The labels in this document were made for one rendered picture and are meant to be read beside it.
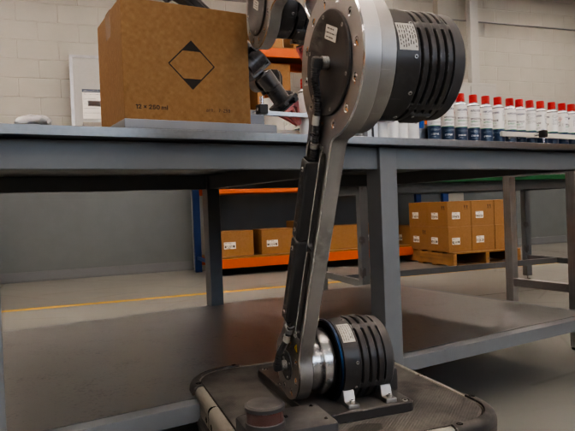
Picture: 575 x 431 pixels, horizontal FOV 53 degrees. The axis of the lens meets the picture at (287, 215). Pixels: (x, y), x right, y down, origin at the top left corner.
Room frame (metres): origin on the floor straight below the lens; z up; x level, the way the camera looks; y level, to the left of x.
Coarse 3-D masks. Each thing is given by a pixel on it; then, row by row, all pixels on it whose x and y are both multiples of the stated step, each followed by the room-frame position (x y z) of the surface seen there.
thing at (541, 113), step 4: (536, 104) 2.59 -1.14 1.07; (540, 104) 2.58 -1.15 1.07; (536, 108) 2.59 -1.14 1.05; (540, 108) 2.58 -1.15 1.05; (536, 112) 2.58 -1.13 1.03; (540, 112) 2.57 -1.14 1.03; (544, 112) 2.57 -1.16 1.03; (536, 116) 2.58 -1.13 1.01; (540, 116) 2.57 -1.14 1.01; (544, 116) 2.57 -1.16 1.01; (536, 120) 2.58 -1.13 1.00; (540, 120) 2.57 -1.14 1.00; (544, 120) 2.57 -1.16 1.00; (536, 124) 2.58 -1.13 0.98; (540, 124) 2.57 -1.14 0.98; (544, 124) 2.57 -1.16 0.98; (536, 128) 2.58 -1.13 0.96; (540, 128) 2.57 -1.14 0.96; (544, 128) 2.57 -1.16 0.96; (536, 132) 2.58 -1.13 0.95; (540, 140) 2.57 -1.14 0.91
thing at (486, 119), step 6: (486, 96) 2.40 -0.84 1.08; (486, 102) 2.40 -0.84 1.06; (480, 108) 2.41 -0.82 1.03; (486, 108) 2.39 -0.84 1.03; (480, 114) 2.41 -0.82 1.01; (486, 114) 2.39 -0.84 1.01; (480, 120) 2.41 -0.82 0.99; (486, 120) 2.39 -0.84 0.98; (492, 120) 2.40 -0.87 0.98; (480, 126) 2.41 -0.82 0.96; (486, 126) 2.39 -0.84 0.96; (492, 126) 2.40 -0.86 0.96; (486, 132) 2.39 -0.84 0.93; (492, 132) 2.40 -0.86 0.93; (486, 138) 2.39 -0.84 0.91; (492, 138) 2.39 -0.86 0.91
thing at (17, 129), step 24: (264, 144) 1.40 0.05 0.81; (288, 144) 1.42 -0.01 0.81; (360, 144) 1.49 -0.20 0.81; (384, 144) 1.53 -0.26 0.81; (408, 144) 1.57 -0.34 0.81; (432, 144) 1.62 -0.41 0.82; (456, 144) 1.66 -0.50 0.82; (480, 144) 1.72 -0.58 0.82; (504, 144) 1.77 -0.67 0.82; (528, 144) 1.83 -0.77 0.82; (552, 144) 1.89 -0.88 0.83
